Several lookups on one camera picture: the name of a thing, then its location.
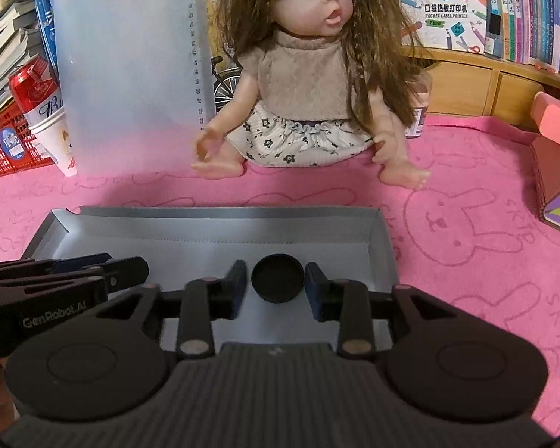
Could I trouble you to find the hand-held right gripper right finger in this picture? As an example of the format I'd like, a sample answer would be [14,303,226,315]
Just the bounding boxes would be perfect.
[304,262,453,360]

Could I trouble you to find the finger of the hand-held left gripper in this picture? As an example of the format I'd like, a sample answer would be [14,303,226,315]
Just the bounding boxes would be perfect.
[0,253,113,275]
[0,256,149,294]

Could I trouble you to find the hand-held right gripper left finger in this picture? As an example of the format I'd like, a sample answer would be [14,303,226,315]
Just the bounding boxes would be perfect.
[93,260,247,358]

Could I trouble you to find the black round cap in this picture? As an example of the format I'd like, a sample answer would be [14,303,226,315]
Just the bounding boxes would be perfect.
[251,253,305,305]

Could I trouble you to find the white cardboard box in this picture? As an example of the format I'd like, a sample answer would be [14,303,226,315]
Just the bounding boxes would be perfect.
[21,205,399,353]

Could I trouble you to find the white paper cup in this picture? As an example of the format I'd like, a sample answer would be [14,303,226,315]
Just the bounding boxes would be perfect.
[28,107,78,178]

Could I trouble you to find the pink bunny print blanket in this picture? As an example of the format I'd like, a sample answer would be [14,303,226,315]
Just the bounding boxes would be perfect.
[0,114,560,435]

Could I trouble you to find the red plastic basket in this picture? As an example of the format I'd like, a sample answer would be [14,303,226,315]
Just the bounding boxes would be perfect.
[0,98,57,179]

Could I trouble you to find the red drink can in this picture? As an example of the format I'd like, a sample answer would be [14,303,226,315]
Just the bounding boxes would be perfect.
[8,62,61,124]

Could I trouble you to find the translucent clipboard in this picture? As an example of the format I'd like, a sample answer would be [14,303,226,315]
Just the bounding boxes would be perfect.
[51,0,215,175]

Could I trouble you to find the small labeled bottle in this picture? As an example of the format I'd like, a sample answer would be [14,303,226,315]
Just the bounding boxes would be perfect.
[404,77,432,140]

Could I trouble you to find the black miniature bicycle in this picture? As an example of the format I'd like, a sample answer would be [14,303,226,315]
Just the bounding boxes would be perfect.
[210,56,243,115]

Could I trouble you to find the long-haired baby doll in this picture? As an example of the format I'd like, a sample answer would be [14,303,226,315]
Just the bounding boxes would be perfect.
[190,0,432,190]

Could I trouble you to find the messy stack of books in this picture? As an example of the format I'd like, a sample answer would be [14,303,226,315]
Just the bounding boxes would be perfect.
[0,0,52,117]

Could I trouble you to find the blue upright books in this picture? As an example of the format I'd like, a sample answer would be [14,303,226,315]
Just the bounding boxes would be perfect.
[32,0,59,71]

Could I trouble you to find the wooden drawer shelf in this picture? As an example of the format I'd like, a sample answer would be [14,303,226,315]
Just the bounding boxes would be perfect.
[401,47,560,131]

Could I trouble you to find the pink triangular toy house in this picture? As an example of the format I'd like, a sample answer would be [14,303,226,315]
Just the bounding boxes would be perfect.
[529,121,560,239]

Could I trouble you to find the pink sticky note pad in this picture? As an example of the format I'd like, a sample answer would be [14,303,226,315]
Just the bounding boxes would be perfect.
[533,91,560,147]

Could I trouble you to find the white pencil-print box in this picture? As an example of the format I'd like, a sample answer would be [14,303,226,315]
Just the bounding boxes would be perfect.
[385,0,488,54]

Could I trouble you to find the row of blue books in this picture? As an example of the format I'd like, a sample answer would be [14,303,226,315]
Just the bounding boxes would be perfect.
[420,0,560,82]

